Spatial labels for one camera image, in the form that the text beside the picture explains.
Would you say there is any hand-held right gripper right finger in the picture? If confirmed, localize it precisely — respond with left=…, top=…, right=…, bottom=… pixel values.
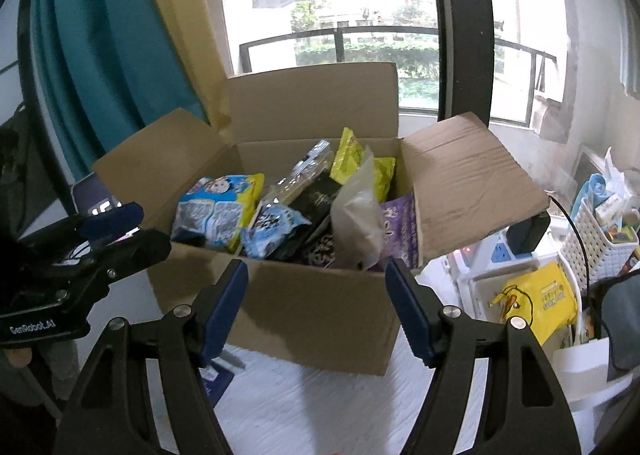
left=384, top=258, right=583, bottom=455

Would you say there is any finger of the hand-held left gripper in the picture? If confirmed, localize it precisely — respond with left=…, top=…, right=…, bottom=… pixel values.
left=22, top=202, right=146, bottom=264
left=50, top=228, right=173, bottom=309

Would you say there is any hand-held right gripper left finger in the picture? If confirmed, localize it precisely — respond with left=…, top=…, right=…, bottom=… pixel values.
left=52, top=259, right=250, bottom=455

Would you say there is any purple snack packet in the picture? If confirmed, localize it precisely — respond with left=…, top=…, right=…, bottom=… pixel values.
left=369, top=192, right=421, bottom=272

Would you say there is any blue yellow seaweed packet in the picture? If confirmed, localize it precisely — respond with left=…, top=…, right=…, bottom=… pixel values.
left=171, top=174, right=265, bottom=254

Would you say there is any cardboard box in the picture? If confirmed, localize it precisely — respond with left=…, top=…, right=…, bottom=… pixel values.
left=91, top=62, right=551, bottom=377

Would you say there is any light blue snack packet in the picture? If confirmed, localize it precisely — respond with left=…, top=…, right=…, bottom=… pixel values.
left=242, top=202, right=311, bottom=259

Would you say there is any clear white plastic bag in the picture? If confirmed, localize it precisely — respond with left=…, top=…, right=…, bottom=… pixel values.
left=330, top=148, right=387, bottom=272

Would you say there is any yellow black snack packet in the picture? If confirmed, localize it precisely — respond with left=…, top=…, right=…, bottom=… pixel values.
left=277, top=172, right=347, bottom=267

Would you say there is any yellow green snack packet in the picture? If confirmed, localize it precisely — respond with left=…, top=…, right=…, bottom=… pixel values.
left=330, top=128, right=397, bottom=204

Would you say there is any tablet with clock display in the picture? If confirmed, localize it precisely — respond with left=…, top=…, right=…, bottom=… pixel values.
left=70, top=172, right=143, bottom=243

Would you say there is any small blue packet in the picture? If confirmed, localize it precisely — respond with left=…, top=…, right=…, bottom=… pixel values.
left=200, top=361, right=236, bottom=409

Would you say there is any white power strip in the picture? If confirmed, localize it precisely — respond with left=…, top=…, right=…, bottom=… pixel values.
left=462, top=230, right=522, bottom=282

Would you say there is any yellow duck bag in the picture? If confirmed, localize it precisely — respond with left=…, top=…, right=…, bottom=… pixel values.
left=489, top=261, right=579, bottom=347

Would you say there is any black power adapter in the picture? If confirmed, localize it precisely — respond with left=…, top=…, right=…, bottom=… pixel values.
left=506, top=212, right=552, bottom=256

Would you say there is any teal curtain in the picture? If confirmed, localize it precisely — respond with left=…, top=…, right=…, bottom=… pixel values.
left=30, top=0, right=211, bottom=182

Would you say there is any white square device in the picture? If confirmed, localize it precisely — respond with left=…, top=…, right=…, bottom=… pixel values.
left=550, top=335, right=639, bottom=417

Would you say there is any white plastic basket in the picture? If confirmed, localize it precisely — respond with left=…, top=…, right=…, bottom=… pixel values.
left=560, top=195, right=640, bottom=287

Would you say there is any yellow curtain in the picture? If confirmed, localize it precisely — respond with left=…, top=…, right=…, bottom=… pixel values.
left=137, top=0, right=237, bottom=137

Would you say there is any grey bag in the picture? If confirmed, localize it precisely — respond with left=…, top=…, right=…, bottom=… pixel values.
left=597, top=275, right=640, bottom=372

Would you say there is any white paper bag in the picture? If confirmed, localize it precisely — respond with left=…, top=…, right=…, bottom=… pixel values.
left=602, top=148, right=629, bottom=202

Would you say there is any black balcony railing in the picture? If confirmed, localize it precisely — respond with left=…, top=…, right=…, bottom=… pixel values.
left=239, top=25, right=559, bottom=127

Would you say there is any black adapter cable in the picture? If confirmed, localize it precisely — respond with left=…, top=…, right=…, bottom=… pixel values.
left=547, top=195, right=602, bottom=287

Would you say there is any black window frame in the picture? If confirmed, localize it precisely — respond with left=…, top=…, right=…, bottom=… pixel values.
left=426, top=0, right=497, bottom=124

